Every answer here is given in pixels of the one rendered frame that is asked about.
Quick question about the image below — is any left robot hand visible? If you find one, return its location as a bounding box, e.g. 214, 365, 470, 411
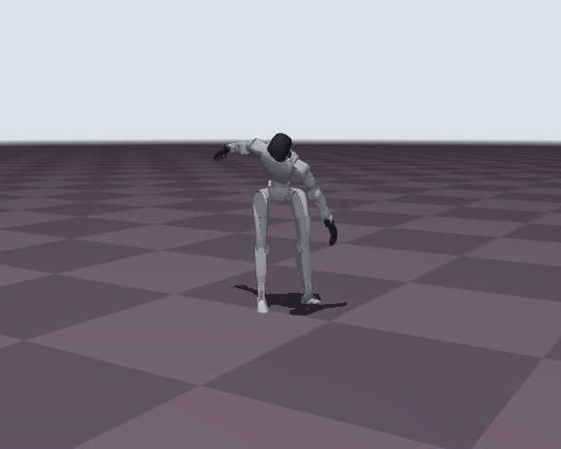
324, 219, 338, 246

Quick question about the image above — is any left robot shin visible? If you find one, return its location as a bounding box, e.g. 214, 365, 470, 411
295, 246, 312, 297

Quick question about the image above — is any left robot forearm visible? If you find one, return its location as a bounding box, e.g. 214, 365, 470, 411
314, 190, 333, 224

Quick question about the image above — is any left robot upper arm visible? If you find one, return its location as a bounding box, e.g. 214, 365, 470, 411
293, 159, 320, 201

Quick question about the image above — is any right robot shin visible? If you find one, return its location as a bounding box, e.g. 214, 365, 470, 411
255, 248, 266, 301

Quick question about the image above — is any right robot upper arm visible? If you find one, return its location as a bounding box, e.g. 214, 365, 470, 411
237, 138, 267, 155

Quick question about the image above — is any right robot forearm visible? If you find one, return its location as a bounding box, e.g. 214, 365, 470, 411
226, 141, 247, 153

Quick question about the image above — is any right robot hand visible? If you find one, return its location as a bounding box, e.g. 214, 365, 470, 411
214, 145, 230, 162

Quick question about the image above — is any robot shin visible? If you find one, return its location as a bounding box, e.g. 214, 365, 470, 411
295, 246, 312, 297
255, 248, 266, 301

